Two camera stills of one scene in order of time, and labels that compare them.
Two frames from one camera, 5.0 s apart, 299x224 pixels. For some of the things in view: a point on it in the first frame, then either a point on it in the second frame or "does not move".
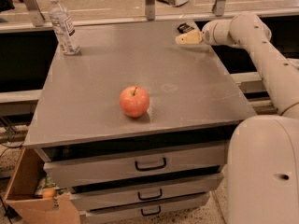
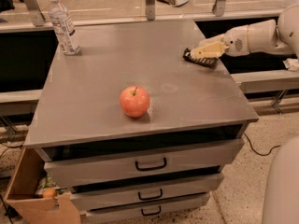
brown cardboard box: x=30 y=209 does not move
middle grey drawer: x=85 y=197 does not move
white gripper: x=209 y=32 to x=235 y=42
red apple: x=135 y=101 does not move
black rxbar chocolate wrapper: x=185 y=28 to x=206 y=62
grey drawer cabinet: x=137 y=125 does not move
